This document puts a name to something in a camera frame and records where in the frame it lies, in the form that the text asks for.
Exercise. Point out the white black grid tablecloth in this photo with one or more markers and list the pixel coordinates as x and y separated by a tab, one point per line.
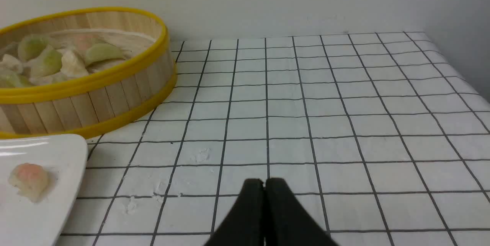
380	139

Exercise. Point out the yellow rimmed bamboo steamer basket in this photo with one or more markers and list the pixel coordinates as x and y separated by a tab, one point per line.
101	102

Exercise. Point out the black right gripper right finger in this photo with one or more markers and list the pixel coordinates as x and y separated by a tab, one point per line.
287	222

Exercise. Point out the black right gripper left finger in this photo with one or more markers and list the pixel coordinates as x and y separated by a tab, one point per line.
242	226

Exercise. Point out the white rectangular plate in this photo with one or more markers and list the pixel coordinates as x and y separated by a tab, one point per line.
39	223

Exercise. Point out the white dumpling in steamer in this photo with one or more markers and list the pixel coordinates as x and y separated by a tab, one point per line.
72	65

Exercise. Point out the pink dumpling in steamer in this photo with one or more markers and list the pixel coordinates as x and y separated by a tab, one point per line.
84	41

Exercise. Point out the pink shrimp dumpling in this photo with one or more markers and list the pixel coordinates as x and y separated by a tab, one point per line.
30	179

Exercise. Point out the green dumpling in steamer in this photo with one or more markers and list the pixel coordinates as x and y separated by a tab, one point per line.
31	46
100	52
47	63

